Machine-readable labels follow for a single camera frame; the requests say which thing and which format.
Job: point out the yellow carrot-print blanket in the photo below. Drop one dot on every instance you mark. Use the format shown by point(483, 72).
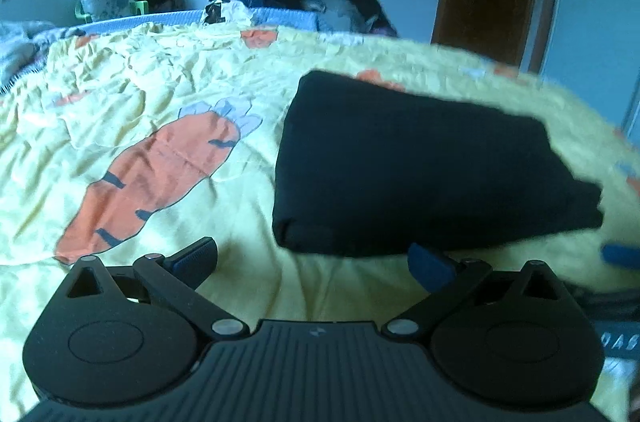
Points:
point(150, 77)

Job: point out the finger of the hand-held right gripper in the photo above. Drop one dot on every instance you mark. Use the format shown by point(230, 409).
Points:
point(622, 256)

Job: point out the green plastic stool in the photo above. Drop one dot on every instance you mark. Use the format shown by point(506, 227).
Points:
point(141, 6)

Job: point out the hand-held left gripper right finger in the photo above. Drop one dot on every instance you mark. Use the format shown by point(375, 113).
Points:
point(427, 267)

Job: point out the grey crumpled quilt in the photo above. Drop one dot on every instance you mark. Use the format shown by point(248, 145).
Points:
point(25, 47)

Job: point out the blue bed sheet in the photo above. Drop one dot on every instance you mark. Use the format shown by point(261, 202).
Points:
point(175, 16)

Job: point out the black pants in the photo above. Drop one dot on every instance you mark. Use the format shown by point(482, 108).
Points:
point(400, 162)

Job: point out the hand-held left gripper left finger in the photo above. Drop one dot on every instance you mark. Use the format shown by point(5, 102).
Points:
point(192, 259)

